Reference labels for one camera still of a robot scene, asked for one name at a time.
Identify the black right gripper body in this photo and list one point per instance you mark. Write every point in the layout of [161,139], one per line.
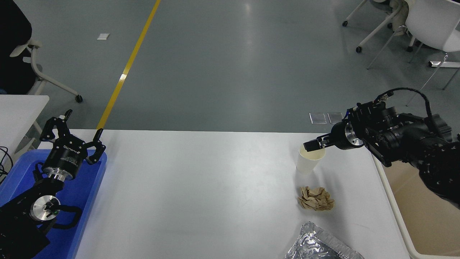
[338,136]

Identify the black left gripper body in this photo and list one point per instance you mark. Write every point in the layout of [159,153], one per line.
[66,156]

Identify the white paper cup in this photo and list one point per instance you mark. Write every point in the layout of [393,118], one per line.
[305,165]

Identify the silver foil tray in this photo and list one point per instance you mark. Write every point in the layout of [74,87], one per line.
[316,244]

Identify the silver floor socket plate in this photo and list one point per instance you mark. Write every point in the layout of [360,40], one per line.
[336,118]
[318,118]

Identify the blue plastic tray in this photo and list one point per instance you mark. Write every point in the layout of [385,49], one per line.
[84,187]

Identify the white side table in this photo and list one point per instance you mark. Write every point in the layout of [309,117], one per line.
[18,115]

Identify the crumpled tan paper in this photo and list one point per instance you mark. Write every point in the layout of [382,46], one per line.
[316,199]

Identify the white wheeled office chair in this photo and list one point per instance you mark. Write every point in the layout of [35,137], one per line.
[36,70]

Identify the seated person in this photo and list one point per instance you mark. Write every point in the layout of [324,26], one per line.
[10,54]

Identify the white floor plate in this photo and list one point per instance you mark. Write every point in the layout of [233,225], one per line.
[103,36]

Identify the white chair with casters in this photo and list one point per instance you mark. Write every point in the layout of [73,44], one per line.
[377,30]

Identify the white metal foot bar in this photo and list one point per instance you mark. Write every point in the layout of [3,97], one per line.
[445,64]

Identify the beige garment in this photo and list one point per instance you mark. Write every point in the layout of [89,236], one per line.
[397,18]

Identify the large pale plastic bin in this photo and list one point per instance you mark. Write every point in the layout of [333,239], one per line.
[431,230]

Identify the white shell chair metal legs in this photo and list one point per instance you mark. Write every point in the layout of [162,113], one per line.
[431,21]

